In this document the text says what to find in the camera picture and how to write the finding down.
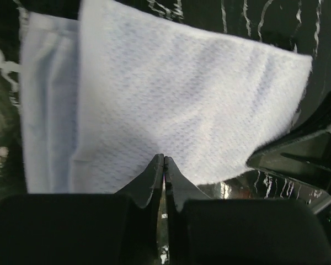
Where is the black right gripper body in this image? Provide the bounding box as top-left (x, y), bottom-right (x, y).
top-left (247, 92), bottom-right (331, 214)

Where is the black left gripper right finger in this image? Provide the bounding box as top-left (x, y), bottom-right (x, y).
top-left (164, 156), bottom-right (210, 264)

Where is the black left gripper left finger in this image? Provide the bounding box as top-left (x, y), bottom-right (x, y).
top-left (117, 154), bottom-right (164, 264)

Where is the white terry towel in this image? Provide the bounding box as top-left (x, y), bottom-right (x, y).
top-left (19, 1), bottom-right (312, 193)

